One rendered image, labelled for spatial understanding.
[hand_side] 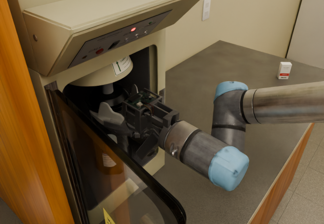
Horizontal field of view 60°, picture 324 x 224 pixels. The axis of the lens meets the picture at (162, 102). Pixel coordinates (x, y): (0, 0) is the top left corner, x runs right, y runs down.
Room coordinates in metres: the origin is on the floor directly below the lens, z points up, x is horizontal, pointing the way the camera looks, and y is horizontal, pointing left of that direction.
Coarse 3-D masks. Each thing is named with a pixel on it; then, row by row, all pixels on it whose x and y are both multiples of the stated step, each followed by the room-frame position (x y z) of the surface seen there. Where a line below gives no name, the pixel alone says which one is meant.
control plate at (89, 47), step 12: (168, 12) 0.50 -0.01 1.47; (132, 24) 0.43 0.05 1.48; (144, 24) 0.47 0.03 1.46; (156, 24) 0.52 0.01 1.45; (108, 36) 0.40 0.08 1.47; (120, 36) 0.43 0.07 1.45; (132, 36) 0.48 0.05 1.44; (84, 48) 0.37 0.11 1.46; (96, 48) 0.41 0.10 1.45; (72, 60) 0.38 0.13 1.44; (84, 60) 0.42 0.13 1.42
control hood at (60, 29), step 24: (72, 0) 0.44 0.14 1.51; (96, 0) 0.44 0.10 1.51; (120, 0) 0.44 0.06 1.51; (144, 0) 0.44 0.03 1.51; (168, 0) 0.46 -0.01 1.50; (192, 0) 0.54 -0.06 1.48; (48, 24) 0.35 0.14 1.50; (72, 24) 0.33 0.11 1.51; (96, 24) 0.35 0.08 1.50; (120, 24) 0.39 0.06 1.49; (168, 24) 0.58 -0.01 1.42; (48, 48) 0.36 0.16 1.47; (72, 48) 0.35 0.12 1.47; (48, 72) 0.37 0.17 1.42
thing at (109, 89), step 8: (96, 88) 0.58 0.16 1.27; (104, 88) 0.56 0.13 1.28; (112, 88) 0.56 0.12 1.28; (120, 88) 0.58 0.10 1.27; (96, 96) 0.55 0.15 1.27; (104, 96) 0.55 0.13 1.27; (112, 96) 0.55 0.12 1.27; (120, 96) 0.55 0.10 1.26; (96, 104) 0.53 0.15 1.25; (112, 104) 0.53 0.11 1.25
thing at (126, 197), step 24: (72, 120) 0.33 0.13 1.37; (72, 144) 0.35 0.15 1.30; (96, 144) 0.27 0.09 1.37; (96, 168) 0.28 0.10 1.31; (120, 168) 0.23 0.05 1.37; (96, 192) 0.30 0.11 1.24; (120, 192) 0.24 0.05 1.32; (144, 192) 0.19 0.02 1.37; (96, 216) 0.32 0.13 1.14; (120, 216) 0.24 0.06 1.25; (144, 216) 0.20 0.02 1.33; (168, 216) 0.16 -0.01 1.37
